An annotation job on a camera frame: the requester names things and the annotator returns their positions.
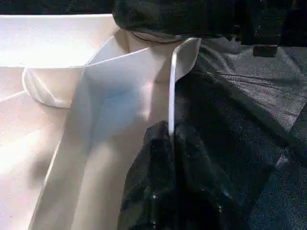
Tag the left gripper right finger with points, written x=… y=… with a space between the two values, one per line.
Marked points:
x=201 y=187

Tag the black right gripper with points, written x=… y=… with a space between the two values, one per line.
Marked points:
x=263 y=24

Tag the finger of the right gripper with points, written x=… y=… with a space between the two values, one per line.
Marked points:
x=172 y=16

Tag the white plastic table top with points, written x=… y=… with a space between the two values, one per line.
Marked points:
x=48 y=119

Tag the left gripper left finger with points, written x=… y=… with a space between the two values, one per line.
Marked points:
x=148 y=182

